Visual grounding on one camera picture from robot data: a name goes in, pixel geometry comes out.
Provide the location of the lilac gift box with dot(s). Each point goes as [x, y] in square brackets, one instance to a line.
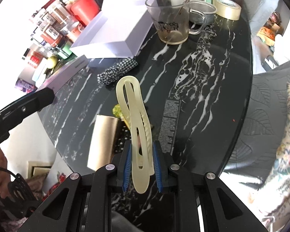
[118, 30]

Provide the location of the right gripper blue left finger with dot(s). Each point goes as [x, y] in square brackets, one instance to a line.
[127, 156]

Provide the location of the gold rectangular box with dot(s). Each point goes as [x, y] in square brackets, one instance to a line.
[102, 145]

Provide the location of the floral cushion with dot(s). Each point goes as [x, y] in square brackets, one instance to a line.
[273, 198]

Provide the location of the black polka dot clip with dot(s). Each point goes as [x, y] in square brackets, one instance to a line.
[121, 138]

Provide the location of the glass mug with stick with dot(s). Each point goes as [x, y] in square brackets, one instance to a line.
[171, 20]

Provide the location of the yellow green hair clip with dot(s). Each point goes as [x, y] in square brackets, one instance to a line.
[117, 112]

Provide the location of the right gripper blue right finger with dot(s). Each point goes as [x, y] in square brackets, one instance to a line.
[157, 167]

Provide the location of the small metal bowl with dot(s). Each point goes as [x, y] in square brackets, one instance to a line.
[208, 9]

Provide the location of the red canister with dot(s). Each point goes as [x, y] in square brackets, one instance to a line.
[85, 10]

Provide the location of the brown spice jar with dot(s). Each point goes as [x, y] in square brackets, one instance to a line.
[59, 13]

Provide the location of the grey leaf chair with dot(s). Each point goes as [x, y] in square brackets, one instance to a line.
[262, 130]
[258, 12]

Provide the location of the cream plastic hair clip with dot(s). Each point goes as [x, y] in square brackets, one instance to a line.
[130, 100]

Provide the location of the checkered fabric scrunchie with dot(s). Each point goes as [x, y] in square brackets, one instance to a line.
[117, 71]

